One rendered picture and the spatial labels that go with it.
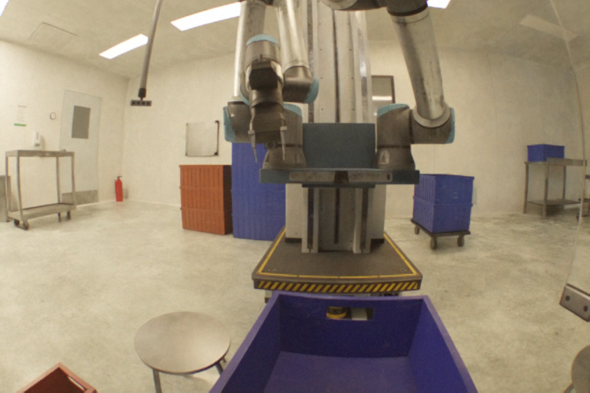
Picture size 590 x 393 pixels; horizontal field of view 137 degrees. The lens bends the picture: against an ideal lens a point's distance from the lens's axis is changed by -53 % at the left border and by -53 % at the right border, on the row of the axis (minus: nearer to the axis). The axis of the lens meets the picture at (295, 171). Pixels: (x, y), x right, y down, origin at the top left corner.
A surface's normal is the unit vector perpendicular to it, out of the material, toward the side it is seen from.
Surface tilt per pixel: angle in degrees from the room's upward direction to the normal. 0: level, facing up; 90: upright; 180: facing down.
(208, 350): 0
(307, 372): 0
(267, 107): 75
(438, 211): 90
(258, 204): 90
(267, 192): 90
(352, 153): 90
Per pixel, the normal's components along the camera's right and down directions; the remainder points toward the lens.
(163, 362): 0.00, -1.00
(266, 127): 0.00, -0.37
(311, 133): -0.12, 0.03
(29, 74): 0.98, 0.01
